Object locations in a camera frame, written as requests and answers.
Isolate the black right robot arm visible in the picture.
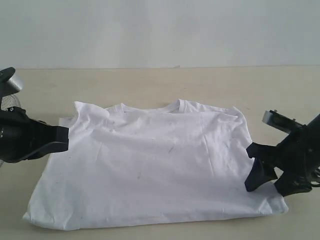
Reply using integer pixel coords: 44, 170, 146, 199
244, 111, 320, 197

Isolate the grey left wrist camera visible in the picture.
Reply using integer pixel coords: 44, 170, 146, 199
0, 67, 24, 98

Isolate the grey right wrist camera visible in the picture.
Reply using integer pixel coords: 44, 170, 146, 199
262, 110, 303, 134

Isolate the metal wire mesh basket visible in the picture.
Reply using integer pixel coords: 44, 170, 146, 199
0, 94, 21, 112

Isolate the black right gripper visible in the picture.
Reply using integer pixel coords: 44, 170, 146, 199
244, 125, 320, 197

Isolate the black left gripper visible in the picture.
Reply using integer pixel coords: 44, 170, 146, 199
0, 107, 69, 163

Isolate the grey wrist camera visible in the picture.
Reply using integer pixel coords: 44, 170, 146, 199
262, 110, 303, 134
0, 67, 24, 98

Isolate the white t-shirt red print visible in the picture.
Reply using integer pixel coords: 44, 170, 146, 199
23, 99, 288, 231

